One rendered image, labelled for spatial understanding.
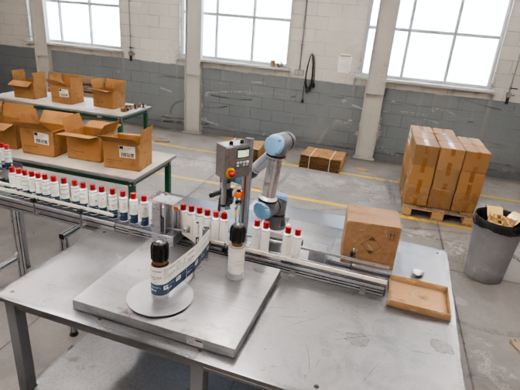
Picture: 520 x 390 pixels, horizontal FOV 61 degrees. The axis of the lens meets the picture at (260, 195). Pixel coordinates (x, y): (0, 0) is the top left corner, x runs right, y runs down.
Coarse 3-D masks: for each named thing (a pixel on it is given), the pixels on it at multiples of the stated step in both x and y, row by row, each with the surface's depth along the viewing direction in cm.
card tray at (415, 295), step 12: (396, 276) 242; (396, 288) 236; (408, 288) 237; (420, 288) 238; (432, 288) 238; (444, 288) 235; (396, 300) 226; (408, 300) 226; (420, 300) 227; (432, 300) 228; (444, 300) 229; (420, 312) 217; (432, 312) 215; (444, 312) 219
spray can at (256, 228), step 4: (256, 220) 244; (260, 220) 244; (256, 224) 244; (252, 228) 245; (256, 228) 244; (260, 228) 244; (252, 232) 246; (256, 232) 244; (260, 232) 246; (252, 236) 246; (256, 236) 245; (260, 236) 247; (252, 240) 247; (256, 240) 246; (252, 244) 248; (256, 244) 247; (252, 248) 249; (256, 248) 248
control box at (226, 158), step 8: (224, 144) 239; (240, 144) 241; (248, 144) 243; (224, 152) 236; (232, 152) 237; (216, 160) 244; (224, 160) 237; (232, 160) 239; (240, 160) 242; (216, 168) 246; (224, 168) 239; (232, 168) 241; (240, 168) 244; (248, 168) 248; (224, 176) 241; (240, 176) 247
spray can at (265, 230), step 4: (264, 224) 242; (268, 224) 242; (264, 228) 243; (268, 228) 243; (264, 232) 242; (268, 232) 242; (264, 236) 243; (268, 236) 243; (260, 240) 246; (264, 240) 244; (268, 240) 245; (260, 244) 247; (264, 244) 245; (268, 244) 246; (260, 248) 247; (264, 248) 246; (268, 248) 247
